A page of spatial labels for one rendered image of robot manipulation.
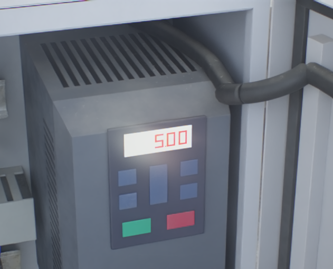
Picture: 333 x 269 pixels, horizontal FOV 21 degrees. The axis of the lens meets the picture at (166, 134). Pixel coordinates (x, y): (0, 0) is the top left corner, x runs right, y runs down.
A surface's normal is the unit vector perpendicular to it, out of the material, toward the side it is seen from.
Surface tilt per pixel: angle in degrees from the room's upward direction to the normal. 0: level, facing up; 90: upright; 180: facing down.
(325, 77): 45
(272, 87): 62
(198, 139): 90
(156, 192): 90
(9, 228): 90
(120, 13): 90
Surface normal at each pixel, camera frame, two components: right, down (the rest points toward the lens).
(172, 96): 0.13, -0.63
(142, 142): 0.31, 0.43
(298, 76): 0.03, -0.18
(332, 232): -0.86, 0.23
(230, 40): -0.95, 0.14
